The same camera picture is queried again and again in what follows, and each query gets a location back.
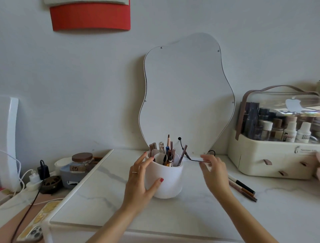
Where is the person's left hand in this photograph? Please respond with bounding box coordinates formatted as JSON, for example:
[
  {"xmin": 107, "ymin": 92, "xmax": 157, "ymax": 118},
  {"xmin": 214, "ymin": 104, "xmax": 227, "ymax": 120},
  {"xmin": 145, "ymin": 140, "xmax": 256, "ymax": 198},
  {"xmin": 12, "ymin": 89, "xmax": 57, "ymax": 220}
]
[{"xmin": 122, "ymin": 151, "xmax": 164, "ymax": 210}]

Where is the person's right hand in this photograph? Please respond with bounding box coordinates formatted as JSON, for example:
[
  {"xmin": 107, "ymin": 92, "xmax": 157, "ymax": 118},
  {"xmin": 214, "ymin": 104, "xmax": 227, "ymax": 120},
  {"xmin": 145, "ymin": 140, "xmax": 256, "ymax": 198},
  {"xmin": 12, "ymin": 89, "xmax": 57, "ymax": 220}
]
[{"xmin": 199, "ymin": 154, "xmax": 233, "ymax": 200}]

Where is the white pencil holder cup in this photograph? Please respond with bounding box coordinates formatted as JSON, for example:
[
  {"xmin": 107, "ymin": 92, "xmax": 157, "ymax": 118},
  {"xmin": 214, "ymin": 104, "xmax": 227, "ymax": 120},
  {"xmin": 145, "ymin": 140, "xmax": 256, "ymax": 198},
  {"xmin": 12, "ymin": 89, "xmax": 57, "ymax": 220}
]
[{"xmin": 145, "ymin": 150, "xmax": 184, "ymax": 200}]

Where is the person's right forearm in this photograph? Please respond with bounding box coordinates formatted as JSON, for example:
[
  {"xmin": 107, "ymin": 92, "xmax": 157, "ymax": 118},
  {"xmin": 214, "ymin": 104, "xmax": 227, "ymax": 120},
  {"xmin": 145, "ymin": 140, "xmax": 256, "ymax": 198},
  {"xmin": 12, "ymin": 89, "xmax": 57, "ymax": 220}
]
[{"xmin": 214, "ymin": 190, "xmax": 279, "ymax": 243}]

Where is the person's left forearm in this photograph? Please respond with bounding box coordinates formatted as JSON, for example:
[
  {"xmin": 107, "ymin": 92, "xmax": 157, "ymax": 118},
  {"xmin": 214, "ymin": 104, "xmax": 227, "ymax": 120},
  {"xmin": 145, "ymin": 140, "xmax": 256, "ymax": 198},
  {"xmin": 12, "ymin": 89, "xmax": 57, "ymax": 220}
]
[{"xmin": 86, "ymin": 200, "xmax": 146, "ymax": 243}]

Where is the bunch of makeup pencils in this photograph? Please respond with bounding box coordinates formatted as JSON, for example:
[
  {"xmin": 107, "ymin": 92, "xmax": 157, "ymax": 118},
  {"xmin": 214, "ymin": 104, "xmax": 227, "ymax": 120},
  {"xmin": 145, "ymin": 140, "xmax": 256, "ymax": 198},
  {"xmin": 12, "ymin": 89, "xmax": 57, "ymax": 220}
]
[{"xmin": 149, "ymin": 134, "xmax": 188, "ymax": 167}]

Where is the white and black pencil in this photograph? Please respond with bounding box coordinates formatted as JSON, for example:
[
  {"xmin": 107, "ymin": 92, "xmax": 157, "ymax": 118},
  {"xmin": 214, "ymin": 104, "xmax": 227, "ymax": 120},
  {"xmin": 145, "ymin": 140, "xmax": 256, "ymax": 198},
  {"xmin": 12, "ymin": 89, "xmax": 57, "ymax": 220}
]
[{"xmin": 228, "ymin": 174, "xmax": 256, "ymax": 195}]

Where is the brown eyebrow pencil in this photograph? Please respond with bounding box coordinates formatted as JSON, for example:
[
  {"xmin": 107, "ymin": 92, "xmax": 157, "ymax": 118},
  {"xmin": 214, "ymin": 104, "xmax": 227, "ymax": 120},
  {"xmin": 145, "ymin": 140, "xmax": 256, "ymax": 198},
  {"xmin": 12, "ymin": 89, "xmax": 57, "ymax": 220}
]
[{"xmin": 228, "ymin": 179, "xmax": 258, "ymax": 202}]

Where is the cream cosmetics organizer box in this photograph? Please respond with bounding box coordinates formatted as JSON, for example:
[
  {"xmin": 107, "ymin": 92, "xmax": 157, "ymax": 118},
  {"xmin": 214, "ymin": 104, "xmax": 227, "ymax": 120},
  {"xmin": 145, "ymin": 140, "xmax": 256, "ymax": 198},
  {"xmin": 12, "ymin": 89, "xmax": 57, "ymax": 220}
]
[{"xmin": 227, "ymin": 85, "xmax": 320, "ymax": 181}]

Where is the wavy frameless mirror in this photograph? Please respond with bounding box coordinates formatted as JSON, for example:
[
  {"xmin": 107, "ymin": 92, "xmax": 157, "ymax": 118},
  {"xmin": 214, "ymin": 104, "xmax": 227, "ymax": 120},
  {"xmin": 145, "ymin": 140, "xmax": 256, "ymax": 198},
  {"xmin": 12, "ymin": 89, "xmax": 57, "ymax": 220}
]
[{"xmin": 138, "ymin": 32, "xmax": 236, "ymax": 156}]

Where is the glass jar with brown lid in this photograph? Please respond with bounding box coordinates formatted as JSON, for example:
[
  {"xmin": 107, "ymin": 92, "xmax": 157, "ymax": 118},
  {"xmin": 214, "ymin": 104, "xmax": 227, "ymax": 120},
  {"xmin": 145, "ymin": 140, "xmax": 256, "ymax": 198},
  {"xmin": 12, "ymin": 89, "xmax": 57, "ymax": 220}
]
[{"xmin": 71, "ymin": 152, "xmax": 95, "ymax": 174}]

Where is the row of cosmetic bottles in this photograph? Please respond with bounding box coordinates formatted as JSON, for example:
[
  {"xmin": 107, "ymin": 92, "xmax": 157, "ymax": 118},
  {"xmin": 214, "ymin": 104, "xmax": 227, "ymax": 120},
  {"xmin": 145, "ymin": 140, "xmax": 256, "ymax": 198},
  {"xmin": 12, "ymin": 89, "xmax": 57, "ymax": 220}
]
[{"xmin": 240, "ymin": 101, "xmax": 320, "ymax": 144}]

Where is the grey-blue container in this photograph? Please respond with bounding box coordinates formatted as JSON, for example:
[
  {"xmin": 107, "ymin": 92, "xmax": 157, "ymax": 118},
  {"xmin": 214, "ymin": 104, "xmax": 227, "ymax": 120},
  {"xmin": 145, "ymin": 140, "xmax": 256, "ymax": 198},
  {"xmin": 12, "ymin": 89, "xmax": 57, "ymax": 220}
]
[{"xmin": 59, "ymin": 163, "xmax": 95, "ymax": 190}]

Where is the white round container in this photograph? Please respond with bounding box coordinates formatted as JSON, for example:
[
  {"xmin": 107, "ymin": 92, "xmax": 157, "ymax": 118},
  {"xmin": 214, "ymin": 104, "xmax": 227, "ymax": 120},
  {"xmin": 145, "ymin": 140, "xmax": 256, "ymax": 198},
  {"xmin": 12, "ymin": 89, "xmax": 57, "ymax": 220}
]
[{"xmin": 54, "ymin": 157, "xmax": 73, "ymax": 176}]

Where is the dark brown hair clip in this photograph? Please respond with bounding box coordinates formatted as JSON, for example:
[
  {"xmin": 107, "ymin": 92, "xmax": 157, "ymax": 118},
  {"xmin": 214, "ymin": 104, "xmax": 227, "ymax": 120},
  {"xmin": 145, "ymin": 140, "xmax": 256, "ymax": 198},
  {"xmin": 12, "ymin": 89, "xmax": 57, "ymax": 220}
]
[{"xmin": 39, "ymin": 175, "xmax": 63, "ymax": 195}]

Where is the white sticker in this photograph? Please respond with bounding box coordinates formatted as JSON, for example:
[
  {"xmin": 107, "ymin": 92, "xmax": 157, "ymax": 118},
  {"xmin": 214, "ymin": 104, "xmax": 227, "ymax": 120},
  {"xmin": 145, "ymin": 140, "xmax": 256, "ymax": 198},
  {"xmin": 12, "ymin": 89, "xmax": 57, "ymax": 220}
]
[{"xmin": 285, "ymin": 98, "xmax": 302, "ymax": 112}]

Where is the black charger plug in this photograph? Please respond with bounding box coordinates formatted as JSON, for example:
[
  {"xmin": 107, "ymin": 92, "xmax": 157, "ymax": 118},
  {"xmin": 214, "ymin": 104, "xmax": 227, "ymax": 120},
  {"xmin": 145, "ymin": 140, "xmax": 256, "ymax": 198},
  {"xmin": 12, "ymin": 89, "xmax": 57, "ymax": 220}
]
[{"xmin": 37, "ymin": 160, "xmax": 51, "ymax": 180}]

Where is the white charger plug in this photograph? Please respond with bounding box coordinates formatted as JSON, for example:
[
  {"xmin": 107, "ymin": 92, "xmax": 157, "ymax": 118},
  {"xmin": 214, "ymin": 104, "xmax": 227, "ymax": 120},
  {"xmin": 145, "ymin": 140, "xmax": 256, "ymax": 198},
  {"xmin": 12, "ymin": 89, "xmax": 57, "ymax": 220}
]
[{"xmin": 28, "ymin": 170, "xmax": 41, "ymax": 184}]

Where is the phone with yellow flower case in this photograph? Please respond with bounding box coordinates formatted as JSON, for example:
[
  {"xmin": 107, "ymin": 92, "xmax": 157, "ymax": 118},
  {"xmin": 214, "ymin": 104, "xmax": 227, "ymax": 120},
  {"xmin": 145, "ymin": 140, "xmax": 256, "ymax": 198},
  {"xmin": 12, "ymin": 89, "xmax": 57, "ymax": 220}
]
[{"xmin": 11, "ymin": 199, "xmax": 63, "ymax": 243}]

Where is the white power strip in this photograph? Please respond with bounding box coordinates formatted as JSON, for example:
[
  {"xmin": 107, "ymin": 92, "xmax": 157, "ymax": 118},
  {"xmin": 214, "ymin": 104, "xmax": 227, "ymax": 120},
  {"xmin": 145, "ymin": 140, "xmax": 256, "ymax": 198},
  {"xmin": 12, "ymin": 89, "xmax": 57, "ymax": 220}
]
[{"xmin": 25, "ymin": 170, "xmax": 61, "ymax": 193}]

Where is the white curved board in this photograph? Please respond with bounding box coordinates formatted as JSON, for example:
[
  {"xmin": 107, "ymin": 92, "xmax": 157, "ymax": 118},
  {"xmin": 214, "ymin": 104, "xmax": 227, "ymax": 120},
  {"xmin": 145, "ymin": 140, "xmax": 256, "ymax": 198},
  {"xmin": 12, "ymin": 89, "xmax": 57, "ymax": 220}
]
[{"xmin": 0, "ymin": 96, "xmax": 20, "ymax": 191}]

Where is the black cable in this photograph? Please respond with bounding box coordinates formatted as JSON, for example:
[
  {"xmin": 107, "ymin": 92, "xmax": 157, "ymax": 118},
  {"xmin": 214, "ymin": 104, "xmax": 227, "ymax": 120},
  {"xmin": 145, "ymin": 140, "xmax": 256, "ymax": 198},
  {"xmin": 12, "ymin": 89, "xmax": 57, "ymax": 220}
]
[{"xmin": 11, "ymin": 185, "xmax": 43, "ymax": 243}]

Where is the white cable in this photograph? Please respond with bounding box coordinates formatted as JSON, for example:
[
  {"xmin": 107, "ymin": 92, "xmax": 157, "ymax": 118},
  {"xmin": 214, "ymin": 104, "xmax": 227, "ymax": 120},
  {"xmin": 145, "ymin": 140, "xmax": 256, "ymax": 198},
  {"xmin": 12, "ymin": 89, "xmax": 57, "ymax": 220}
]
[{"xmin": 0, "ymin": 149, "xmax": 33, "ymax": 194}]

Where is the red wall panel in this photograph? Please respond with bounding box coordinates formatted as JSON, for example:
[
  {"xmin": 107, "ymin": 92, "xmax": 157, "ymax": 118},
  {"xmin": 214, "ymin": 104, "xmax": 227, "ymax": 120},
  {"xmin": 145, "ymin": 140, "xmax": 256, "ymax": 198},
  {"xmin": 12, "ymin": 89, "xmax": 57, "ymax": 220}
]
[{"xmin": 49, "ymin": 0, "xmax": 131, "ymax": 32}]

